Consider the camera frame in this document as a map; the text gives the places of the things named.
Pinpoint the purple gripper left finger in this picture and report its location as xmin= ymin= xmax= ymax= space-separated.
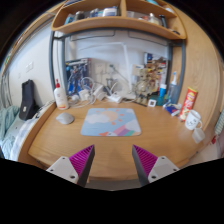
xmin=47 ymin=145 xmax=95 ymax=187

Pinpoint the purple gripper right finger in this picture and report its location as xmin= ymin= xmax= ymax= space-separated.
xmin=132 ymin=145 xmax=179 ymax=186

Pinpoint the grey computer mouse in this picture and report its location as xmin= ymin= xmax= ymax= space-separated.
xmin=56 ymin=112 xmax=74 ymax=125

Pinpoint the pastel cloud mouse pad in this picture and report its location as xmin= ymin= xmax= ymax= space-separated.
xmin=81 ymin=108 xmax=141 ymax=137

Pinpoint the clear plastic cup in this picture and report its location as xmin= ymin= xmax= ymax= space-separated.
xmin=192 ymin=128 xmax=205 ymax=144

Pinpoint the blue snack packet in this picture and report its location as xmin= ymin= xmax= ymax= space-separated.
xmin=164 ymin=104 xmax=181 ymax=117

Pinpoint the white face mug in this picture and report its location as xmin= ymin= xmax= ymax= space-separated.
xmin=185 ymin=110 xmax=202 ymax=130

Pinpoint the red chips can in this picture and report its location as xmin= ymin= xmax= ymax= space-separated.
xmin=179 ymin=87 xmax=197 ymax=121

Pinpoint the white lotion bottle red cap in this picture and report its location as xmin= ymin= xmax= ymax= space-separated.
xmin=54 ymin=81 xmax=69 ymax=110

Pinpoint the white power strip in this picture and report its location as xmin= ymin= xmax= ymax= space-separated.
xmin=107 ymin=94 xmax=122 ymax=104

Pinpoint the black bag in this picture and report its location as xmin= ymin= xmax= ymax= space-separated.
xmin=19 ymin=80 xmax=39 ymax=121

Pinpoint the clear spray bottle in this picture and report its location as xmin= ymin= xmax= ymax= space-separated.
xmin=166 ymin=71 xmax=178 ymax=103

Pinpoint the blue cap bottle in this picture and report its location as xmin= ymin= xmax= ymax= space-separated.
xmin=157 ymin=84 xmax=167 ymax=106

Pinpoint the robot figure model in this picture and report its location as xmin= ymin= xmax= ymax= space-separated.
xmin=135 ymin=69 xmax=156 ymax=105

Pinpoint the teal bed blanket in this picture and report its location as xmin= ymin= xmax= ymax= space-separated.
xmin=0 ymin=106 xmax=19 ymax=159

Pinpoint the blue robot model box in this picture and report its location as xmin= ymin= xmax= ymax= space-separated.
xmin=65 ymin=58 xmax=91 ymax=96

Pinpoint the white charger with cables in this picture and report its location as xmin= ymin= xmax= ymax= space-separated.
xmin=68 ymin=77 xmax=106 ymax=108

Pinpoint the wooden wall shelf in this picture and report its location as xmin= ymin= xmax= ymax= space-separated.
xmin=51 ymin=0 xmax=187 ymax=40

